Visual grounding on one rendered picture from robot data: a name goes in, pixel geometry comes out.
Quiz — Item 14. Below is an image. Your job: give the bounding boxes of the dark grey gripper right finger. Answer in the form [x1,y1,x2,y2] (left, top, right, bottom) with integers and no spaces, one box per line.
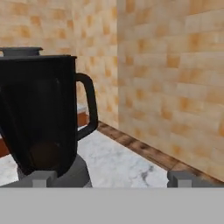
[166,170,224,188]

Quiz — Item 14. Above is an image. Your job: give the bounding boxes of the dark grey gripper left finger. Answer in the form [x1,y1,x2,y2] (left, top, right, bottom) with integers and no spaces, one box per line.
[0,170,58,188]

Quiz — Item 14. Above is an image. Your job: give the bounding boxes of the black blender with grey base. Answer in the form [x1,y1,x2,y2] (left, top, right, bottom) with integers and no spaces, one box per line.
[0,54,100,188]

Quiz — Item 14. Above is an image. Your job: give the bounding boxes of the dark grey blender lid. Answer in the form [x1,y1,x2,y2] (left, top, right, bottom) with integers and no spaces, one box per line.
[0,46,44,58]

